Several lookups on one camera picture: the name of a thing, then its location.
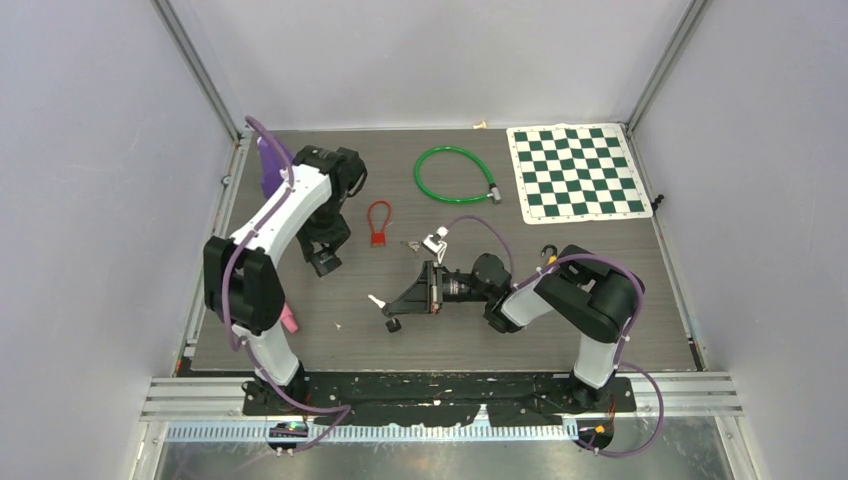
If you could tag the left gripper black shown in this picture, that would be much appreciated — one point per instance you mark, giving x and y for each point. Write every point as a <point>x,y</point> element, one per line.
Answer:
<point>334,237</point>

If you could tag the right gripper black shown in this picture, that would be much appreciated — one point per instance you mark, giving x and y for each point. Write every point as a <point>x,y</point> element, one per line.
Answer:
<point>425,296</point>

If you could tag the black Kaijing padlock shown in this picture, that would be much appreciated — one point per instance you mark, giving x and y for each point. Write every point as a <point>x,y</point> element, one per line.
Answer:
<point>324,263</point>

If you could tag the small silver key bunch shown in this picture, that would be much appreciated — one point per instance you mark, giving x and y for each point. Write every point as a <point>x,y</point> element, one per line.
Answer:
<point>413,245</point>

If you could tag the yellow Opel padlock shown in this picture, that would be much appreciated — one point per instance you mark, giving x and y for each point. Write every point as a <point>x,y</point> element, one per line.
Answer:
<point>549,253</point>

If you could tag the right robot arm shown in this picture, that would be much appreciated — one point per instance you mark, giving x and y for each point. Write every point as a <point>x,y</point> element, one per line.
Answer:
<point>600,299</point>

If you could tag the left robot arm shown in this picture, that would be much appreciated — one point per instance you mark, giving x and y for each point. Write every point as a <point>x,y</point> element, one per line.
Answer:
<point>240,272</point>

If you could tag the purple plastic cone block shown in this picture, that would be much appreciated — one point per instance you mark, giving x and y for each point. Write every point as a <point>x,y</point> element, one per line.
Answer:
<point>271,166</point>

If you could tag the pink marker pen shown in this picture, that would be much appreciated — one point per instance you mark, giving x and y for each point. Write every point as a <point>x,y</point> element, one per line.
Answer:
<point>287,319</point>

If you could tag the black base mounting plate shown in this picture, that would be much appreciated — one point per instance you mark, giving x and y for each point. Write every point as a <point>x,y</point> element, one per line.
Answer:
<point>445,399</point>

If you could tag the green white chessboard mat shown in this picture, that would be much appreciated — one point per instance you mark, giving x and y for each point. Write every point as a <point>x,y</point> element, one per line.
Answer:
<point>569,173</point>

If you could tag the red cable padlock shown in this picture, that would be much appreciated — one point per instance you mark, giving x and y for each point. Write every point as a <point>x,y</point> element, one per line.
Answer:
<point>378,230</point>

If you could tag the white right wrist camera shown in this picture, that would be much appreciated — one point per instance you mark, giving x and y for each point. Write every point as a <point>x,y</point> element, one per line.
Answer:
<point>436,244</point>

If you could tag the green cable lock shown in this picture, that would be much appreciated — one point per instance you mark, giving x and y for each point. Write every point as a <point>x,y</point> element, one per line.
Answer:
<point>460,178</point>

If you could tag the aluminium frame rail front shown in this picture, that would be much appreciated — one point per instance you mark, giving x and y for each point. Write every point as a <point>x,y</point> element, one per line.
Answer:
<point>210,409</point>

